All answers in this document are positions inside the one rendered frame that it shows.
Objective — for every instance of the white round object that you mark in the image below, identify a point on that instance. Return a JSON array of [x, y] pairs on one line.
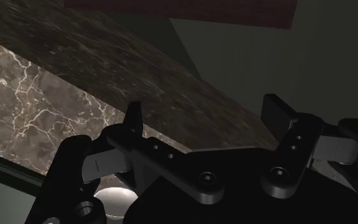
[[116, 201]]

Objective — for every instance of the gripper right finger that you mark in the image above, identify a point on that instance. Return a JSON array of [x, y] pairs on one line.
[[299, 139]]

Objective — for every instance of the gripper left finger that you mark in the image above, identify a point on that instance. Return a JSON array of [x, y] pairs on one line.
[[166, 161]]

